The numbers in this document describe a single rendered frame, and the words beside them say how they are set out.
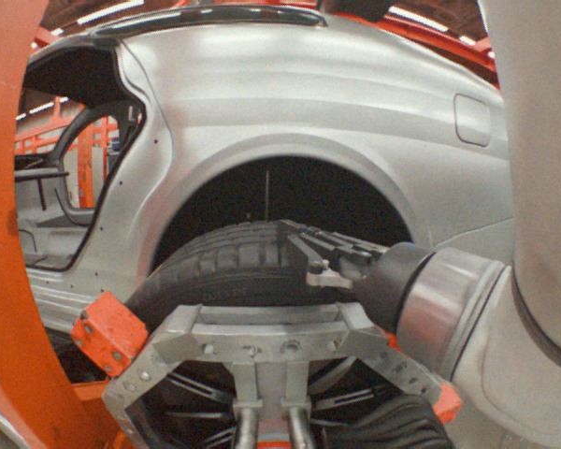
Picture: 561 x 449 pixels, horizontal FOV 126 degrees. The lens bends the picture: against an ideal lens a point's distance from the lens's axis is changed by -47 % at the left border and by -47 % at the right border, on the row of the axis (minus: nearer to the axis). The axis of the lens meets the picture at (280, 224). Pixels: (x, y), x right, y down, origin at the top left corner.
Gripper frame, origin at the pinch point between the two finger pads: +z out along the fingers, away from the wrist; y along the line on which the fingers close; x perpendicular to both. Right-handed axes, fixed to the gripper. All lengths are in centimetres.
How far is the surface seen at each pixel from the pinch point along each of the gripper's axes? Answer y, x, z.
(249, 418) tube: -10.6, -18.5, -11.4
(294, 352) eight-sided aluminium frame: -5.1, -10.0, -10.4
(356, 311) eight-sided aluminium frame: 3.3, -6.8, -10.3
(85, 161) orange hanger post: -109, 15, 326
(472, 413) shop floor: 122, -110, -28
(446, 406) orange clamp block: 23.2, -28.5, -22.8
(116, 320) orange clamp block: -24.1, -11.1, 2.2
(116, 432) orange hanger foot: -37, -54, 13
